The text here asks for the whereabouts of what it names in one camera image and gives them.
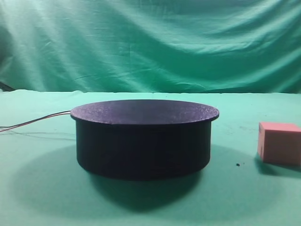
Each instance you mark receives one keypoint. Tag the green backdrop cloth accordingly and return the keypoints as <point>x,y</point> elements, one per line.
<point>170,46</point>

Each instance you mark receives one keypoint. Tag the black round turntable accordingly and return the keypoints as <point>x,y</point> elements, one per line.
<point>143,139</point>

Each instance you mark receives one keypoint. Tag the green table cloth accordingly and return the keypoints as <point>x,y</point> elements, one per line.
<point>41,183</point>

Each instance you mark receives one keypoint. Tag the pink cube block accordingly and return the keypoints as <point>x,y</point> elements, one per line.
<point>279,143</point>

